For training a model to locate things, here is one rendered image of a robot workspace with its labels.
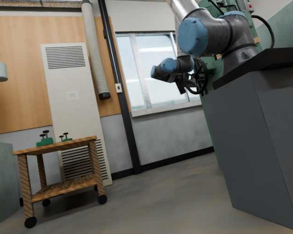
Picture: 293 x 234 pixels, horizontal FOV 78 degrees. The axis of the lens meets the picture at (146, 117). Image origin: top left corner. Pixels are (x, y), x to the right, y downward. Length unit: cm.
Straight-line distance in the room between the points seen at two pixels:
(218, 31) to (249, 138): 45
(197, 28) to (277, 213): 74
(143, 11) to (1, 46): 211
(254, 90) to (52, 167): 230
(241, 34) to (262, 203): 70
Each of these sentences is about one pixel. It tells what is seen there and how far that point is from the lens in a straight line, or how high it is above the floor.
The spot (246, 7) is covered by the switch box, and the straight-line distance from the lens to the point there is 209.
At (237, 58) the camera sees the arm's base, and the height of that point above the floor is 65.
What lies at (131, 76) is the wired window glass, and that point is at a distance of 291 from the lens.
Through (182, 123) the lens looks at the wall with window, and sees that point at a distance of 289.
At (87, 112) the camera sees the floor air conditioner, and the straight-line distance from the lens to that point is 228.
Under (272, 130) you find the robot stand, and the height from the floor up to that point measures 33.
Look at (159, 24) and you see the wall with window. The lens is 346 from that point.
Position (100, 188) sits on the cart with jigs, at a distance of 155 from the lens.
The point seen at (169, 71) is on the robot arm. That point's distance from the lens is 116.
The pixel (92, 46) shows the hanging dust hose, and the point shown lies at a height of 180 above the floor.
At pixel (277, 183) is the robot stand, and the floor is 15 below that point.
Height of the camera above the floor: 39
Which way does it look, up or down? 8 degrees up
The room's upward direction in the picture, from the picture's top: 13 degrees counter-clockwise
